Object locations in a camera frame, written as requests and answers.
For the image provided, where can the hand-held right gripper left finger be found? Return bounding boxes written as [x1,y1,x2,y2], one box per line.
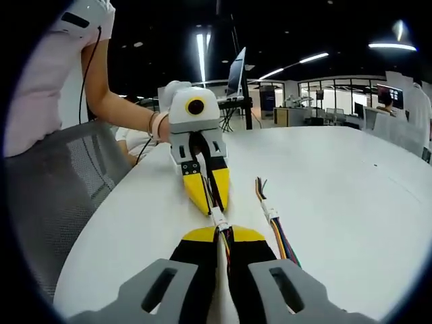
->
[66,225,221,324]

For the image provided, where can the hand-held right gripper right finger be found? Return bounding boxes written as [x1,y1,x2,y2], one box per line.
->
[225,225,377,324]

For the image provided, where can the JST socket with wires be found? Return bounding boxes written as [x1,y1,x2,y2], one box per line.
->
[200,173,226,222]

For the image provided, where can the mated JST connector wire harness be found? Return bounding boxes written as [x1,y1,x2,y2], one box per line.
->
[254,175,302,268]

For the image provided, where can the person's left hand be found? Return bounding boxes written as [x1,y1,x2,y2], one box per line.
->
[157,116,171,143]

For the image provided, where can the pink wristband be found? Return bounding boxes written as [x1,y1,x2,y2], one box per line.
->
[153,112,169,140]

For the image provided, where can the black laptop stand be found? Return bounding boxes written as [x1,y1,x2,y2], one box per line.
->
[215,96,254,133]

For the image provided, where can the open silver laptop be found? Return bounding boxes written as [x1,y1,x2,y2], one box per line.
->
[217,46,248,102]

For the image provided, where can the dark blue banner stand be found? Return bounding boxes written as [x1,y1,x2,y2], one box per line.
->
[259,84,276,111]

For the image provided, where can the wooden cabinet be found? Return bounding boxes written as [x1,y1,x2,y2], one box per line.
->
[273,107,304,128]

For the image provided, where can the white grey worn device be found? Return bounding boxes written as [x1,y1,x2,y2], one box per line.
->
[53,0,114,38]

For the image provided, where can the grey mesh chair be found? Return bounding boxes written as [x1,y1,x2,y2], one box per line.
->
[5,120,133,303]

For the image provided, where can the operator in white shirt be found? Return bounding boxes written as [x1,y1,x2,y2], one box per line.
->
[3,0,116,159]

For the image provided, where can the grey chair backrest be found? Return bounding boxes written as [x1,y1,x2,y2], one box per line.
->
[369,113,427,159]

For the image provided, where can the dangling laptop cables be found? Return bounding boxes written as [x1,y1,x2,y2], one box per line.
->
[218,107,234,133]

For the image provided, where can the thin bracelet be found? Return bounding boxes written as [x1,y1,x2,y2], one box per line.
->
[146,111,158,138]

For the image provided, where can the black device cable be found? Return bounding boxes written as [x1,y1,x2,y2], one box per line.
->
[78,26,155,167]

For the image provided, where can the wall monitor screen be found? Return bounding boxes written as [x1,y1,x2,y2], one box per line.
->
[377,83,404,110]

